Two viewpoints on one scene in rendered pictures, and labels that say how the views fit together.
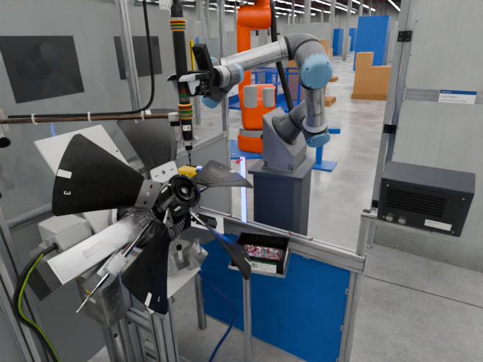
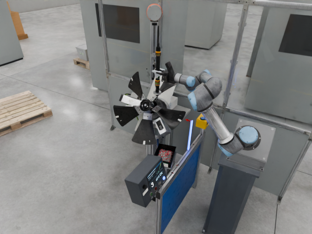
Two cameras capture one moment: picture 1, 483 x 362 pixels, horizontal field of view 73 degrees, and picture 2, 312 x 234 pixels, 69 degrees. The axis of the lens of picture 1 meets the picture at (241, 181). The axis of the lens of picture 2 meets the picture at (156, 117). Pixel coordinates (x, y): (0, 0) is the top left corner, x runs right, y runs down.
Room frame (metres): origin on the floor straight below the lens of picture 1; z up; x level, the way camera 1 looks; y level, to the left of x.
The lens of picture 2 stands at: (1.04, -1.57, 2.27)
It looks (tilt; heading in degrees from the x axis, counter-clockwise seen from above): 34 degrees down; 90
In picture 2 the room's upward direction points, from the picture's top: 1 degrees clockwise
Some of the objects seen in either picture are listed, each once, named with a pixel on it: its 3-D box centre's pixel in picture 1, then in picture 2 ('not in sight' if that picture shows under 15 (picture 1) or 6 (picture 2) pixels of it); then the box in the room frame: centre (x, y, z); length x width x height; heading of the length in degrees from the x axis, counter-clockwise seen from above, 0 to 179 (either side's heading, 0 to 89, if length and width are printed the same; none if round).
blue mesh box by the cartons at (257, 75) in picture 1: (252, 89); not in sight; (8.41, -0.33, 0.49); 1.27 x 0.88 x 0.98; 153
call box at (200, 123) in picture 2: (194, 179); (204, 120); (1.51, 0.24, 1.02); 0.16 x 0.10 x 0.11; 58
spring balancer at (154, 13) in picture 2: not in sight; (154, 12); (1.01, 0.89, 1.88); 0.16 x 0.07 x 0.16; 3
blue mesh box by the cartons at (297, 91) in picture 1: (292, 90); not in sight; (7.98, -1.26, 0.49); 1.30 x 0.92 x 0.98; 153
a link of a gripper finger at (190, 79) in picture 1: (190, 85); (156, 74); (1.04, 0.15, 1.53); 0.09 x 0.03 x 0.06; 159
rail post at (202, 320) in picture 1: (198, 277); (197, 164); (1.53, 0.27, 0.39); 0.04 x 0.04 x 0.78; 58
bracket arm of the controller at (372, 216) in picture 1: (395, 221); not in sight; (1.03, -0.55, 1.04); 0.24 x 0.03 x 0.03; 58
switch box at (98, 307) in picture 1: (100, 294); not in sight; (1.04, 0.58, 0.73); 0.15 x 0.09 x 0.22; 58
